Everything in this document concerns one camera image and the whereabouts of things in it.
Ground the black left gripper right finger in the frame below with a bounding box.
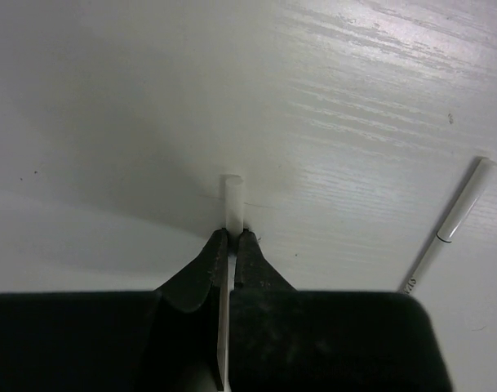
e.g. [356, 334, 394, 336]
[230, 229, 297, 391]

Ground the thin white makeup pencil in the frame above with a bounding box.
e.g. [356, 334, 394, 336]
[397, 156, 497, 295]

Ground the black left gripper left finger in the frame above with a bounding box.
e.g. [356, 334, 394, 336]
[149, 229, 229, 391]

